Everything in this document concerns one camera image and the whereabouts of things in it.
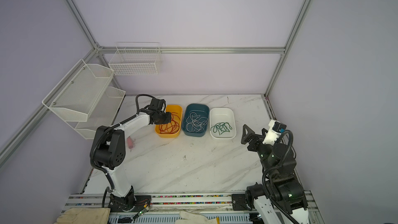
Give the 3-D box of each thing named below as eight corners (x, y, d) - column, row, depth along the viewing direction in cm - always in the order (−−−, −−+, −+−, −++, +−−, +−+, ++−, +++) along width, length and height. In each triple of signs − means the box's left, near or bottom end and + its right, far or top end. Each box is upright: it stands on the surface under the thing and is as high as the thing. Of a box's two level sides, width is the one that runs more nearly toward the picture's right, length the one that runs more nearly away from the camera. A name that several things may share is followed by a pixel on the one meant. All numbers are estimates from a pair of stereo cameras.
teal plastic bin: (181, 136, 100) (180, 131, 95) (184, 109, 115) (183, 103, 110) (209, 136, 100) (210, 131, 95) (209, 109, 115) (209, 104, 110)
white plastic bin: (209, 142, 97) (210, 137, 92) (209, 113, 112) (209, 107, 108) (236, 142, 97) (238, 137, 92) (231, 113, 113) (233, 107, 108)
